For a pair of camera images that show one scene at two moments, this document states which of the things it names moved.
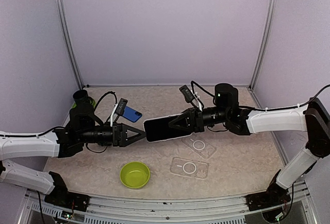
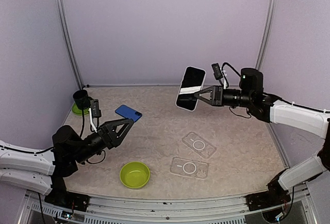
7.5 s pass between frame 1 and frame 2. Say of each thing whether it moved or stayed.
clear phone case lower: stayed
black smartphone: moved
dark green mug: stayed
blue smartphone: stayed
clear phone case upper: stayed
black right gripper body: moved
